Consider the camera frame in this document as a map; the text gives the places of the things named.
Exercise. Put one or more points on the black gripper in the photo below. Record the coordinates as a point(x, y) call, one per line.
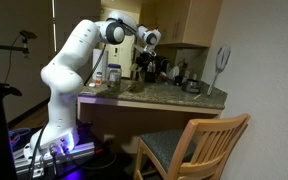
point(149, 61)

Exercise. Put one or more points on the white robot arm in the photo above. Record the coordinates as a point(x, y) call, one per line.
point(70, 60)

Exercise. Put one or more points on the clear jar purple lid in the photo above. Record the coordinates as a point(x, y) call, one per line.
point(113, 76)

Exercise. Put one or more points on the white thin stick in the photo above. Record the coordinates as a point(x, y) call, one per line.
point(197, 96)

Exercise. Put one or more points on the white paper towel roll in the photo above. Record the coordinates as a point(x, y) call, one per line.
point(95, 66)

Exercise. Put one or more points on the white earbuds case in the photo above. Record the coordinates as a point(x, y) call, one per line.
point(92, 85)

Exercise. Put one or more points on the wooden chair grey seat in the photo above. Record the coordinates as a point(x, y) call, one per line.
point(190, 150)

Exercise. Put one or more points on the aluminium robot mounting base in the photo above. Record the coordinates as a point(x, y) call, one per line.
point(67, 153)

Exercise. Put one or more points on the wooden wall cabinet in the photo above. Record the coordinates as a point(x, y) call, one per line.
point(187, 20)

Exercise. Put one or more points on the black camera on stand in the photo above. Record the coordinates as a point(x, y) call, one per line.
point(28, 35)

